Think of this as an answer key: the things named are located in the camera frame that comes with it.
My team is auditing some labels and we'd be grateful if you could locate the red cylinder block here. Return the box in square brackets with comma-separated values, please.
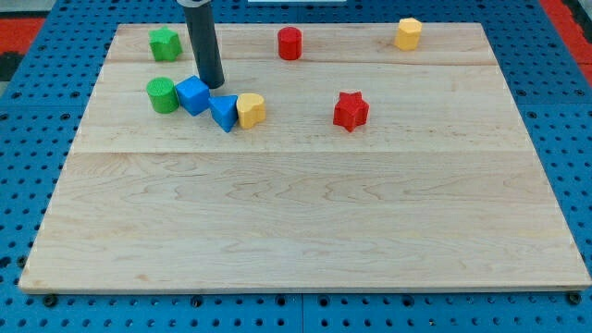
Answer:
[277, 27, 302, 61]

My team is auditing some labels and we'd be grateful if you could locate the yellow heart block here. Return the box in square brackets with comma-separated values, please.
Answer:
[236, 92, 266, 130]

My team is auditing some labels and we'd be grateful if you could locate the light wooden board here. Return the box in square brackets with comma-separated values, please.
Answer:
[19, 23, 591, 294]

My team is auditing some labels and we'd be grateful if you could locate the yellow hexagon block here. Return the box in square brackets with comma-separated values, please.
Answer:
[393, 18, 423, 51]

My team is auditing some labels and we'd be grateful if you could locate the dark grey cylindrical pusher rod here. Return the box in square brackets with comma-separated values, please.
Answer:
[178, 0, 225, 89]

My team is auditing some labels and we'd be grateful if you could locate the blue cube block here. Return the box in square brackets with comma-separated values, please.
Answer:
[175, 76, 210, 117]

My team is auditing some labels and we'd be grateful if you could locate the green cylinder block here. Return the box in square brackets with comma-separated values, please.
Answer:
[146, 77, 179, 114]

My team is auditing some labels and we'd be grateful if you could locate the blue triangle block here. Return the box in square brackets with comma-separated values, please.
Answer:
[209, 95, 239, 132]

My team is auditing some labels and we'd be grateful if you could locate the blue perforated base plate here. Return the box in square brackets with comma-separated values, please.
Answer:
[1, 0, 591, 332]

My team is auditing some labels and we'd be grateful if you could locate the red star block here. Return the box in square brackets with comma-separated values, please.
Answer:
[333, 92, 369, 132]

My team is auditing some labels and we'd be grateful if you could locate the green star block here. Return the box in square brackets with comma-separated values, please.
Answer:
[149, 27, 183, 61]

